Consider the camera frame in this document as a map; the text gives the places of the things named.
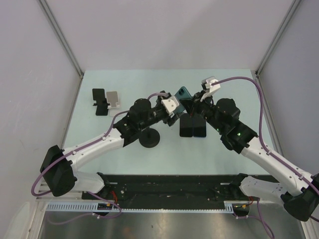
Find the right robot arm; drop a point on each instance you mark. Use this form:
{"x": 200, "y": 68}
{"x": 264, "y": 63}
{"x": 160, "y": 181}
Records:
{"x": 296, "y": 190}

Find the aluminium corner post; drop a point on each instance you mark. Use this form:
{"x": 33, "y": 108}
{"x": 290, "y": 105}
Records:
{"x": 46, "y": 9}
{"x": 278, "y": 35}

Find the black folding phone stand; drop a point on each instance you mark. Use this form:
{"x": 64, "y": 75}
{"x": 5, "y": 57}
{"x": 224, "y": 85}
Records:
{"x": 100, "y": 103}

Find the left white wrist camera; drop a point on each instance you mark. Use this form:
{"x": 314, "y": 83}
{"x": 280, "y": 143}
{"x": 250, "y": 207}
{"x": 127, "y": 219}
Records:
{"x": 170, "y": 104}

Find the teal-edged phone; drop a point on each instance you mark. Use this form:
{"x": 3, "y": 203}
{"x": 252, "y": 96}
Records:
{"x": 182, "y": 94}

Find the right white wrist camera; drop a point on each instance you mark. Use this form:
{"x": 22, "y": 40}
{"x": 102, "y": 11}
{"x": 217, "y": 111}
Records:
{"x": 210, "y": 86}

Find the left aluminium corner post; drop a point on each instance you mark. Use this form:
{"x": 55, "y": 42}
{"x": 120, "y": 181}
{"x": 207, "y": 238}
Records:
{"x": 46, "y": 9}

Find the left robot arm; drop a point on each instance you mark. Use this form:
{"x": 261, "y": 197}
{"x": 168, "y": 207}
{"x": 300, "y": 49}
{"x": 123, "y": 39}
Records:
{"x": 61, "y": 167}

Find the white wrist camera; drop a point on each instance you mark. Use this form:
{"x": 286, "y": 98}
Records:
{"x": 210, "y": 86}
{"x": 170, "y": 104}

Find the white phone stand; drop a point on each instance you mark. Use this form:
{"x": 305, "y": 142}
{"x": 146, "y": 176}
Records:
{"x": 113, "y": 101}

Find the right aluminium corner post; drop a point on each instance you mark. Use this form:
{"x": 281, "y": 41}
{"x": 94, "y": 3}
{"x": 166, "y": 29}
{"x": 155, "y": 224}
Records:
{"x": 278, "y": 35}

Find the black pole phone stand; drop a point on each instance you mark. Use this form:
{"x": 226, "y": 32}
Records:
{"x": 149, "y": 138}

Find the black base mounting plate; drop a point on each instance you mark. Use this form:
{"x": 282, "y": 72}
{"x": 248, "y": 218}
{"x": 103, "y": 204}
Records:
{"x": 173, "y": 192}

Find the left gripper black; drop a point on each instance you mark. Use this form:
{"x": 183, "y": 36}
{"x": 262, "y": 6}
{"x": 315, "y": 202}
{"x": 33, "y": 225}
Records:
{"x": 170, "y": 120}

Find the blue-edged black phone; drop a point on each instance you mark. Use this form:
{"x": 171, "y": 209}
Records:
{"x": 199, "y": 127}

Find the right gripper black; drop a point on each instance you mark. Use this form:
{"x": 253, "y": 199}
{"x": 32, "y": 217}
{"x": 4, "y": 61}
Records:
{"x": 195, "y": 103}

